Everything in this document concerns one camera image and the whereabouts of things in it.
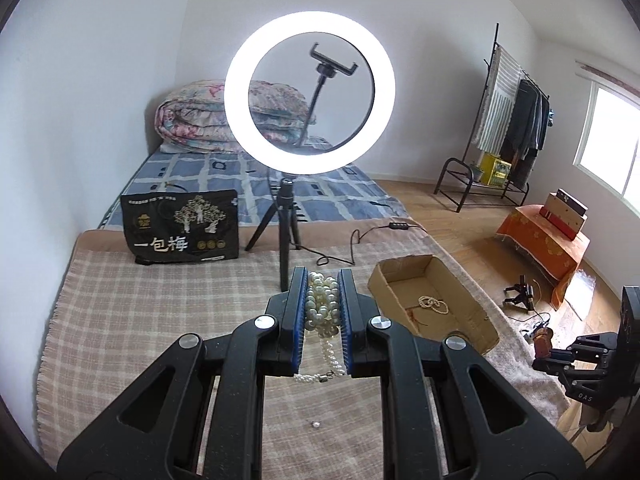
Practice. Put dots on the black printed bag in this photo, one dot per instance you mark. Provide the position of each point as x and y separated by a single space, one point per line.
165 245

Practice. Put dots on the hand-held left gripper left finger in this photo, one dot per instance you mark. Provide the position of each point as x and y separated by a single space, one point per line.
298 310

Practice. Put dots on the black clothes rack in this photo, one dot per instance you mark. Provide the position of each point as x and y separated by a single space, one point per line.
442 180

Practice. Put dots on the tan gift box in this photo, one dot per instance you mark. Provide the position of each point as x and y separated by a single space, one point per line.
555 207

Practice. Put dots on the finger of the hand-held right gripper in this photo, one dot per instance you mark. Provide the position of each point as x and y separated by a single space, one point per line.
582 385
595 345

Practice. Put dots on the dark long box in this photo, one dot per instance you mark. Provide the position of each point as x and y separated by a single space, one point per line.
572 203

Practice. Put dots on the window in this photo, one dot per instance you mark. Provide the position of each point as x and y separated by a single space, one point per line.
610 145

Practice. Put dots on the small black floor tripod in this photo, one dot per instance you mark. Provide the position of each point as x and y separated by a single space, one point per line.
522 292

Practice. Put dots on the black gooseneck phone holder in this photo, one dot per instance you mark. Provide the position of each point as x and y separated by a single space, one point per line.
325 67

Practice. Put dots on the orange cloth covered table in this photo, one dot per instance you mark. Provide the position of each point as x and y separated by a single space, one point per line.
540 240

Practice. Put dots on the white power strip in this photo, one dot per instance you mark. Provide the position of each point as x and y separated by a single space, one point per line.
530 329

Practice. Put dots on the striped hanging towel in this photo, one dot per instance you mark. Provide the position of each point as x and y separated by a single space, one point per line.
495 105

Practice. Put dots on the clear plastic sheet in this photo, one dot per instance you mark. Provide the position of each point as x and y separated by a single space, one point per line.
585 290

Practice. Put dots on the dark hanging clothes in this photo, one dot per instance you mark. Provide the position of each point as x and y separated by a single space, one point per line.
525 120

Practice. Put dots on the yellow box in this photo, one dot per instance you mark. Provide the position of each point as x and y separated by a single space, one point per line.
495 170

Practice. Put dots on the blue patterned bedsheet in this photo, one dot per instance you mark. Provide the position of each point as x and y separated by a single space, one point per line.
225 195

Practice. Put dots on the floral folded quilt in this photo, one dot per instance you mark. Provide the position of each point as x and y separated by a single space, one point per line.
190 115

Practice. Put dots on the pink plaid blanket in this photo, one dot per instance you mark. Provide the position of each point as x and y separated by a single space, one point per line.
150 320

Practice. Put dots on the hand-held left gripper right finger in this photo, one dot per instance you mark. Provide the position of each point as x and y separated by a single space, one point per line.
346 310

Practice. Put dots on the small blue hanging item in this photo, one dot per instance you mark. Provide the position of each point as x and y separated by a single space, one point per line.
550 118

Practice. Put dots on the cardboard box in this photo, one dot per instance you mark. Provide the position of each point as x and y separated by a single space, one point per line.
440 280

